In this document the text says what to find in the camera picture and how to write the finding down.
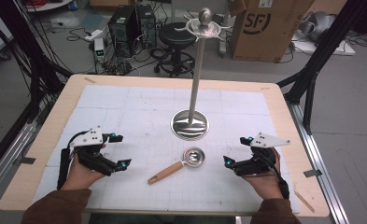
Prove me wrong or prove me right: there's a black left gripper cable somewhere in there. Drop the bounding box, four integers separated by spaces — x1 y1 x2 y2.
56 132 89 191

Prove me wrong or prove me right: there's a metal ladle with wooden handle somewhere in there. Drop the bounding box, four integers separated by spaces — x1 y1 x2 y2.
147 146 206 186

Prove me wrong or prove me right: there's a grey rounded appliance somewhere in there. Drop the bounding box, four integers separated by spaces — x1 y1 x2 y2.
297 10 337 44

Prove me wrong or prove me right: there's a person's left hand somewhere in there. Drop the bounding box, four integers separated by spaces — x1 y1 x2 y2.
60 143 107 191

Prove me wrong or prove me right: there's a black computer tower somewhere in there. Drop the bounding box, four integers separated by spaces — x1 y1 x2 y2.
107 5 139 59
136 3 158 49

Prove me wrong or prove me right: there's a brown cardboard box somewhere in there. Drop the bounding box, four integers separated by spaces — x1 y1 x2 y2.
228 0 317 63

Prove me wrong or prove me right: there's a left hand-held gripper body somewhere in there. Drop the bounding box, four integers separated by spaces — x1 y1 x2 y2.
67 125 117 177

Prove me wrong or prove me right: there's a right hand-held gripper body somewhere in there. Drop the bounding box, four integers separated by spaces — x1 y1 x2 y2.
233 132 291 178

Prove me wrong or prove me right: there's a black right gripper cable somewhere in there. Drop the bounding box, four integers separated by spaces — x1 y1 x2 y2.
260 150 290 201

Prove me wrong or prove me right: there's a white grid mat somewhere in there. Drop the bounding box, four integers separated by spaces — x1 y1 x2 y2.
31 84 301 215

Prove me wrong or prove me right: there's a long beige tape strip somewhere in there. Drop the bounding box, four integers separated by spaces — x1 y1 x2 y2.
293 189 317 215

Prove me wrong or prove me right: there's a black metal frame stand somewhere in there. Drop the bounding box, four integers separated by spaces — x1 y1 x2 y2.
276 0 367 136
0 0 74 181

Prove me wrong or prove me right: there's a person's right hand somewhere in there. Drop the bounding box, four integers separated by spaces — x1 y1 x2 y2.
242 147 286 201

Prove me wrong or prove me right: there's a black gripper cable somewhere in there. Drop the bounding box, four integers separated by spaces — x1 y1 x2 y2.
56 132 89 191
260 150 290 201

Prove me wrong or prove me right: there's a white device with green display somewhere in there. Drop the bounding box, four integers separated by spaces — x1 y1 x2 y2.
93 37 106 64

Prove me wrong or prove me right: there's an aluminium rail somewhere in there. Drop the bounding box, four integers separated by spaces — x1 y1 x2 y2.
284 100 351 224
0 121 38 204

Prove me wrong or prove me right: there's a black round stool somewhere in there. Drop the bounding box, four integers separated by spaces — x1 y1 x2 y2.
153 21 198 78

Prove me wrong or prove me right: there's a metal utensil rack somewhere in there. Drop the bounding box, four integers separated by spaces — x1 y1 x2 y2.
170 7 233 142

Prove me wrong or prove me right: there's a white round table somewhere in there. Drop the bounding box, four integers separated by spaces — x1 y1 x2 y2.
24 0 74 13

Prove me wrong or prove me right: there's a white power strip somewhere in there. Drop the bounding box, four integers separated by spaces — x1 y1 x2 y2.
84 29 104 42

